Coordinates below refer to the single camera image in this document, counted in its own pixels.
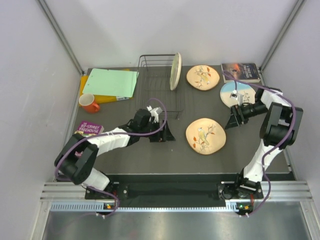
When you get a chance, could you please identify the blue and white plate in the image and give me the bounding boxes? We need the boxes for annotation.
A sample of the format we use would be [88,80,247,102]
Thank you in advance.
[220,82,256,108]

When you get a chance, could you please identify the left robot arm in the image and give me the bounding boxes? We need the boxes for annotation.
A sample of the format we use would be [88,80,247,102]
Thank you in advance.
[54,106,175,199]

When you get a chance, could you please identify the green paper folder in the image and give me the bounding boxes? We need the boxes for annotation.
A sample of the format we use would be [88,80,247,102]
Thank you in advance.
[82,68,139,98]

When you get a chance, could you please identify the purple treehouse book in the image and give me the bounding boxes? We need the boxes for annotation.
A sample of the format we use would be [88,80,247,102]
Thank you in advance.
[74,121,104,137]

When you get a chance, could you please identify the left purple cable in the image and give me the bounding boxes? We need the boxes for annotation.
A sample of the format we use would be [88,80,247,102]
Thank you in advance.
[54,98,168,218]

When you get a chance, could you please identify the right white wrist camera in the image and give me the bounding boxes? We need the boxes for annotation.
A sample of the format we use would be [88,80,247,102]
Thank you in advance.
[230,90,244,106]

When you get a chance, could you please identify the cream plate with sprig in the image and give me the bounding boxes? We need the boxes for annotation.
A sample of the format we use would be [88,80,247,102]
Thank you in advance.
[169,52,182,91]

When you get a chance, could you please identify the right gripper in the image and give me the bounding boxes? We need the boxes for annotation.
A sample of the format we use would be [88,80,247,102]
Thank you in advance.
[224,102,268,130]

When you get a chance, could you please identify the aluminium front rail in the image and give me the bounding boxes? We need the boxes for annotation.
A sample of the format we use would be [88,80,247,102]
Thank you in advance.
[40,181,312,202]

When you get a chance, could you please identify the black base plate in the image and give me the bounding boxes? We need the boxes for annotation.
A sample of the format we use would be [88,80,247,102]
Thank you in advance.
[84,181,263,201]

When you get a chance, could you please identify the bird plate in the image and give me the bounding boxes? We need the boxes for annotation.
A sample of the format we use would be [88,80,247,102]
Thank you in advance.
[185,118,227,155]
[186,65,220,91]

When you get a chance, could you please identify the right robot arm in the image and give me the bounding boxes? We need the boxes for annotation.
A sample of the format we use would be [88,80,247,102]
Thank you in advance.
[224,87,303,198]

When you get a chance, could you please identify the grey slotted cable duct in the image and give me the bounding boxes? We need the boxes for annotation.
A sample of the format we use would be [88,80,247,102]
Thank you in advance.
[49,201,253,213]

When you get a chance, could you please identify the dark paperback book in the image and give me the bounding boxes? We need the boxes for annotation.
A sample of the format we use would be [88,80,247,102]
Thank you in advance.
[220,63,261,83]

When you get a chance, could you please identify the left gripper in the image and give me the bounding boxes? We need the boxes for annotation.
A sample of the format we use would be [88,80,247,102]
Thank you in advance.
[139,119,176,143]

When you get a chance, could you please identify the orange mug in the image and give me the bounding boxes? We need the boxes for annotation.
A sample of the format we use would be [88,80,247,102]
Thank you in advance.
[78,93,100,114]

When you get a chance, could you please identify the black wire dish rack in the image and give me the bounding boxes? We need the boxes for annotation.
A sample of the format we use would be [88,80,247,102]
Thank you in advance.
[134,53,186,120]

